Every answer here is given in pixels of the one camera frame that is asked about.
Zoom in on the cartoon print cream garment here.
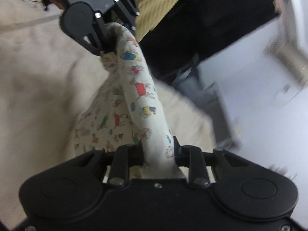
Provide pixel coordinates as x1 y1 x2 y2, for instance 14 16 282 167
72 23 184 179

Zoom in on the grey folding table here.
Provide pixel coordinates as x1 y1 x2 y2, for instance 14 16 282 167
192 81 241 150

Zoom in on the yellow checkered towel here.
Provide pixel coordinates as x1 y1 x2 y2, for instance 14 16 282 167
135 0 178 42

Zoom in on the dark plastic chair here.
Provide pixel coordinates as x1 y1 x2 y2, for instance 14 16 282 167
172 54 204 100

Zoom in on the cream fluffy blanket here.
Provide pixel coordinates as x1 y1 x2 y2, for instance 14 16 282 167
0 0 217 230

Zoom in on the black hanging garment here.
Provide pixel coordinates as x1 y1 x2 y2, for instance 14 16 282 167
141 0 278 79

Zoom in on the white air conditioner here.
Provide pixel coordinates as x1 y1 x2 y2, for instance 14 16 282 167
264 37 307 88

